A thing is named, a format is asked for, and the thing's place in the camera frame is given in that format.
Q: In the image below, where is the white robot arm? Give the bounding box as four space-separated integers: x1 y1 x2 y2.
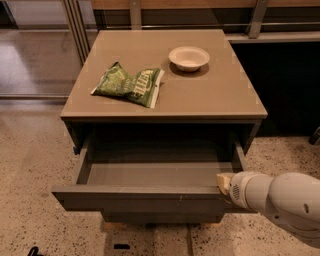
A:
216 171 320 248

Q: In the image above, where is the white bowl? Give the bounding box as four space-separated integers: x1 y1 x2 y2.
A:
169 46 210 72

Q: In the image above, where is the metal railing frame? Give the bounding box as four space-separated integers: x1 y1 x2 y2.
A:
0 0 320 98

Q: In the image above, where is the grey top drawer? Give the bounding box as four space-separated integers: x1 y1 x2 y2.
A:
52 133 246 217

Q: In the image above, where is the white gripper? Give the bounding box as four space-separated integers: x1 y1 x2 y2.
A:
216 172 273 210

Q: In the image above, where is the dark object at right edge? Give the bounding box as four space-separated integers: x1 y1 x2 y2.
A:
308 126 320 145

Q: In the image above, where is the green chip bag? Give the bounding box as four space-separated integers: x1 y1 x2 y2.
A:
91 62 164 108

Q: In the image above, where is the grey drawer cabinet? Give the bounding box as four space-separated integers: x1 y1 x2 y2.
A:
59 29 269 225

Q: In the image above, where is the black cable on floor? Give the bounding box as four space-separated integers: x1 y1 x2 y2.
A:
26 245 44 256

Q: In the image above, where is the black floor tape piece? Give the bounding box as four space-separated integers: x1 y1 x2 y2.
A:
114 244 130 250

